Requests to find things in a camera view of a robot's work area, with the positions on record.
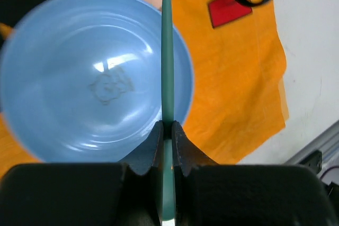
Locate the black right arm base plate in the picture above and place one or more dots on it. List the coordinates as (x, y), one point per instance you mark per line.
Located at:
(313, 161)

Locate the teal plastic spoon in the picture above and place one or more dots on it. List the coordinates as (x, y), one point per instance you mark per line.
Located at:
(167, 93)

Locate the light blue plate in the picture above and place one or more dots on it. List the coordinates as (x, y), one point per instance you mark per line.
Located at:
(80, 79)

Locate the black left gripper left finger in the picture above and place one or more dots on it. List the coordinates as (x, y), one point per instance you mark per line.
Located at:
(127, 192)

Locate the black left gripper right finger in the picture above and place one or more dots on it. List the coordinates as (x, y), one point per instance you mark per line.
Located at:
(207, 193)

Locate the aluminium front rail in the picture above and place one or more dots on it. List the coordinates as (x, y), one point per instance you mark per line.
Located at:
(326, 142)

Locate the orange cartoon cloth placemat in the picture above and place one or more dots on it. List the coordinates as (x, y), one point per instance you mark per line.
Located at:
(228, 68)

